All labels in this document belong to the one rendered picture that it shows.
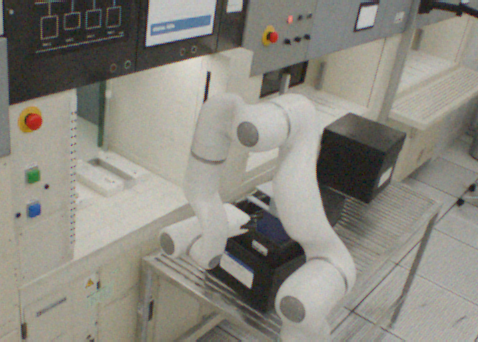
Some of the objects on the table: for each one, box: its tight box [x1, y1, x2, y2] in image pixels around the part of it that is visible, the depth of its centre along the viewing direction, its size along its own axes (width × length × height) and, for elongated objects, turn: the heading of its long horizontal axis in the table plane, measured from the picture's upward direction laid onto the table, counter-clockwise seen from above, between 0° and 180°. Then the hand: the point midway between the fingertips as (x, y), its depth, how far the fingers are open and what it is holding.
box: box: [315, 112, 407, 203], centre depth 258 cm, size 29×29×25 cm
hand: (251, 210), depth 174 cm, fingers open, 6 cm apart
